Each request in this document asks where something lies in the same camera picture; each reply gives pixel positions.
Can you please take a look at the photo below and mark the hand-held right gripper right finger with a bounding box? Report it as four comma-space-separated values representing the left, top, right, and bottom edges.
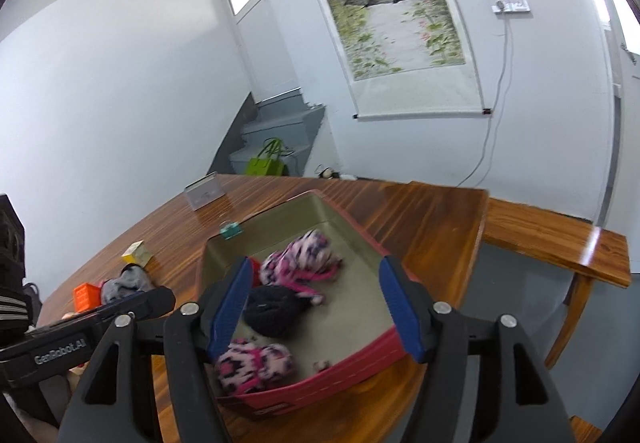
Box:
378, 254, 576, 443

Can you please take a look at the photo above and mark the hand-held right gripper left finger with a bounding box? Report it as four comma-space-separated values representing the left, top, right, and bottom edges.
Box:
59, 257, 256, 443

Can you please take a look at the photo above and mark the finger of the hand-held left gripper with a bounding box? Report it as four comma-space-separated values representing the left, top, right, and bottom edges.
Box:
100, 286, 177, 324

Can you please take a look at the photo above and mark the red storage box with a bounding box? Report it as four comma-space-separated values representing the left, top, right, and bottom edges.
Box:
195, 190, 426, 421

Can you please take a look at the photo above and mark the grey sock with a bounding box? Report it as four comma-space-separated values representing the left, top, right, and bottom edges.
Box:
100, 264, 157, 306

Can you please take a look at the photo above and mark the black rolled sock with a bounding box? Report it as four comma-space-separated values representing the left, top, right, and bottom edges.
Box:
243, 284, 313, 338

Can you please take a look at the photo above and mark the yellow cardboard box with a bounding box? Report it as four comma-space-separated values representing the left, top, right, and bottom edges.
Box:
122, 240, 153, 269

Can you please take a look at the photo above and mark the pink patterned fluffy sock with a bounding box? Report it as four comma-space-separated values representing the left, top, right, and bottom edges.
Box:
258, 229, 345, 306
215, 337, 296, 396

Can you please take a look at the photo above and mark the small orange box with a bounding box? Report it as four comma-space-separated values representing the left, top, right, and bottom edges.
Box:
73, 283, 103, 314

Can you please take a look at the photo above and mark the wooden desk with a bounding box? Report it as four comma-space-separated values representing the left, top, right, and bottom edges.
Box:
37, 173, 490, 443

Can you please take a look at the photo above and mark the white cardboard box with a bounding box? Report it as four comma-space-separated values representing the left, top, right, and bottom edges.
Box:
185, 172, 226, 210

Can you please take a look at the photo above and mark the green paper bag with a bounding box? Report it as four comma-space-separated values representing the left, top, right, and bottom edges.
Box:
245, 137, 296, 176

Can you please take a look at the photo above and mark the wooden bench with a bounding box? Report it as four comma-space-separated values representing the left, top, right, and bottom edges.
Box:
481, 197, 631, 370

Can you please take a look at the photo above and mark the grey staircase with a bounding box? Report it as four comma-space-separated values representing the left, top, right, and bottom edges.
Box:
207, 88, 328, 176

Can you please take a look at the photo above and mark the landscape scroll painting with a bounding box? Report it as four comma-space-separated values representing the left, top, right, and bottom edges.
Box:
287, 0, 493, 121

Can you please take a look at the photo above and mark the white power cable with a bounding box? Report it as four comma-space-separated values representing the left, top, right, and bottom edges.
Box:
457, 13, 516, 188

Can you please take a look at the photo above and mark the white wall socket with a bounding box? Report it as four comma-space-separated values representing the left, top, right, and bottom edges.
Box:
490, 0, 533, 16

